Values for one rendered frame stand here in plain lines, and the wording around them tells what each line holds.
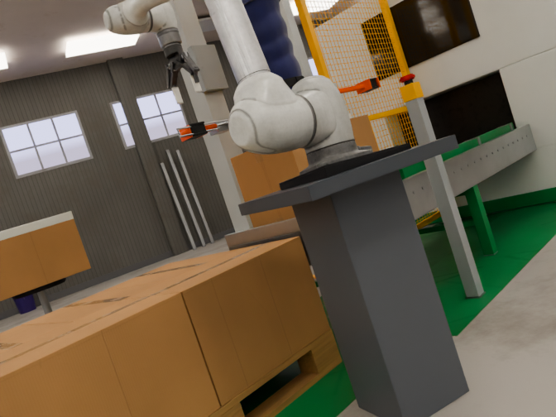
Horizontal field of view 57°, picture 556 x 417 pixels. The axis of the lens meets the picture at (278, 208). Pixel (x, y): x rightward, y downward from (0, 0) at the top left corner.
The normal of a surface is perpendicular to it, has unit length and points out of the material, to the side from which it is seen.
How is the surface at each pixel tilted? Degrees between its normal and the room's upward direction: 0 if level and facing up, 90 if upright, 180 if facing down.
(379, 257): 90
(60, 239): 90
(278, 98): 77
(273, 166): 90
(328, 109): 86
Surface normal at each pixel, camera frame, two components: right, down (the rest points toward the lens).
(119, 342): 0.68, -0.18
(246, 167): -0.68, 0.27
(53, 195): 0.41, -0.08
